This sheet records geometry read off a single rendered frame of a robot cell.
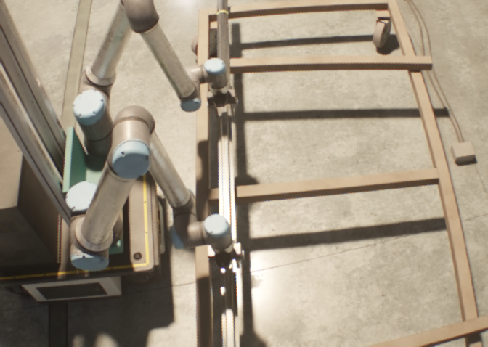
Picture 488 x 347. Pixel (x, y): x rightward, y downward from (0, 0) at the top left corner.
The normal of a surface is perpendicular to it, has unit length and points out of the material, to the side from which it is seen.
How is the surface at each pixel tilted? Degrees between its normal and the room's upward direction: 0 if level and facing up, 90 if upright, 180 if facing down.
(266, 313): 0
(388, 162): 0
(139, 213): 0
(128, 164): 83
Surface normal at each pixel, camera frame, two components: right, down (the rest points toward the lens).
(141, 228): -0.11, -0.56
